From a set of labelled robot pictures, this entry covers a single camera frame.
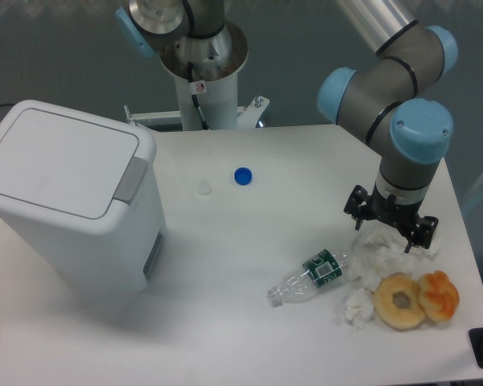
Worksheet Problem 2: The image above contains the large crumpled white tissue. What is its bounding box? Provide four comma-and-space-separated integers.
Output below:
347, 225, 442, 291

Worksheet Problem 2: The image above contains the clear plastic bottle green label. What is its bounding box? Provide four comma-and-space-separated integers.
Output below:
266, 249, 350, 307

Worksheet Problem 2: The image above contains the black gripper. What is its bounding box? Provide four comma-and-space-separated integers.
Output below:
344, 185, 439, 253

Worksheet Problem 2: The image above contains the white bottle cap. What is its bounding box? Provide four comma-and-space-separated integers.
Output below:
196, 180, 213, 196

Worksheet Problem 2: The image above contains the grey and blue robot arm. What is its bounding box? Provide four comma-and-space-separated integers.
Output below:
116, 1, 458, 248

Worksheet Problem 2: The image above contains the blue bottle cap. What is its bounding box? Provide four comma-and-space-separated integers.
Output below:
233, 166, 253, 186

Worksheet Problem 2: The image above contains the small crumpled white tissue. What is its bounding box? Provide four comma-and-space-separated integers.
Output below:
344, 288, 374, 331

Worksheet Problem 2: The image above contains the black cable on pedestal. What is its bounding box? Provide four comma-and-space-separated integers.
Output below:
186, 62, 210, 130

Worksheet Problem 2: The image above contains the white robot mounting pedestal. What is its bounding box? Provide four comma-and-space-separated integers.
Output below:
124, 21, 270, 131

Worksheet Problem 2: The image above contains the orange glazed bread roll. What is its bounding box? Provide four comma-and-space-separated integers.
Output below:
418, 270, 460, 322

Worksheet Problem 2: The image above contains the white push-lid trash can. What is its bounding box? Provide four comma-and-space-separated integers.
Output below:
0, 100, 167, 294

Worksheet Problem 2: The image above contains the plain ring donut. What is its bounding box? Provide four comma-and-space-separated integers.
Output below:
373, 274, 426, 331

